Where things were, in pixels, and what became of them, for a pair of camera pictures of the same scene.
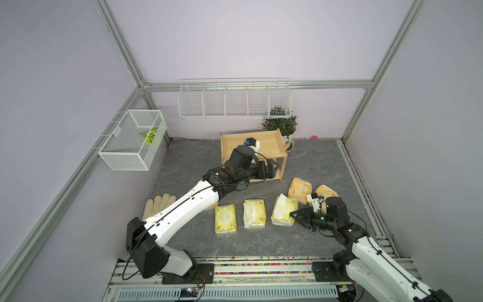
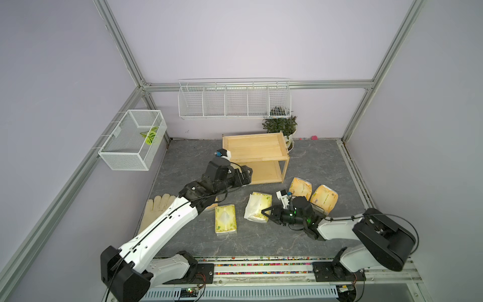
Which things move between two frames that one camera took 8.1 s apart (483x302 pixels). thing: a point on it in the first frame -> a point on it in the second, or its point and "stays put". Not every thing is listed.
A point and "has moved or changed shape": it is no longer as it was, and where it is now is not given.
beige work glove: [158, 203] stays put
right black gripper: [305, 219] -> [277, 211]
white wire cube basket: [134, 143] stays put
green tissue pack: [254, 213] has moved or changed shape
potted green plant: [287, 126] stays put
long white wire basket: [211, 98] stays put
